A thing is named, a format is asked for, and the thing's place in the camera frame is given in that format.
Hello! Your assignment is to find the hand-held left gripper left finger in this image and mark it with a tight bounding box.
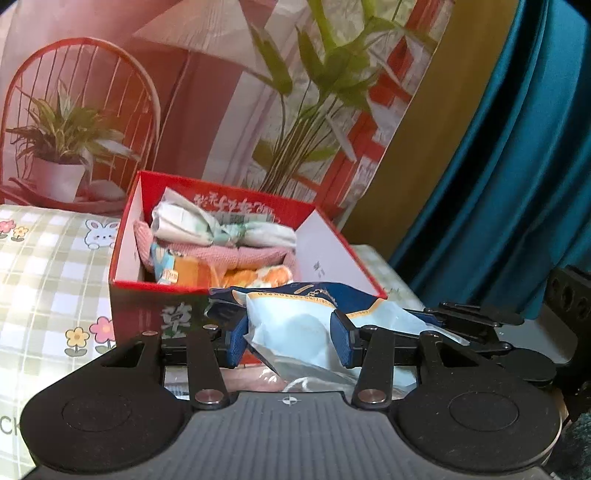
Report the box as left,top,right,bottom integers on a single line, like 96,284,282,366
99,314,251,411

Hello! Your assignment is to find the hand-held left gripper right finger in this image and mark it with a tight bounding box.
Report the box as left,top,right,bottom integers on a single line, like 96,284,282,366
331,310,474,411

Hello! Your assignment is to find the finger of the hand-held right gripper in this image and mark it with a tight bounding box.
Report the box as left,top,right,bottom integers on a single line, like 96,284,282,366
405,309,514,355
436,302,526,328

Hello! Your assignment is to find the blue and white snack packet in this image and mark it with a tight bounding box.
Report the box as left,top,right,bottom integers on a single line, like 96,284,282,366
205,281,445,403

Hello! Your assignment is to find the pink knitted cloth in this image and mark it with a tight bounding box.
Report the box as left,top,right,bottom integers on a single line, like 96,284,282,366
133,220,298,274

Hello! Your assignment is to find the small orange snack packet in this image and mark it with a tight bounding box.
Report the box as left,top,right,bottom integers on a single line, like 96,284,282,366
148,244,223,288

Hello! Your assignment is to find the red cardboard box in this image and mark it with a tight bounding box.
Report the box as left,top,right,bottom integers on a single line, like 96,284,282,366
108,170,389,370

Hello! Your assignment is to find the white and green cloth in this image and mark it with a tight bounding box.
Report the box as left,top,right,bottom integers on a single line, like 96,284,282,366
150,187,298,250

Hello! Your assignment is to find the teal curtain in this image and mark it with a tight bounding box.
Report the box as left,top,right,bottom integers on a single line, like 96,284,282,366
387,0,591,320

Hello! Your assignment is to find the checked printed tablecloth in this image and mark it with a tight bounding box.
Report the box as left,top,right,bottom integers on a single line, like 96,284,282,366
0,203,428,480

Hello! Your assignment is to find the printed wall backdrop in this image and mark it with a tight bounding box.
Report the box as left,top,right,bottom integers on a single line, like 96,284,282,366
0,0,455,224

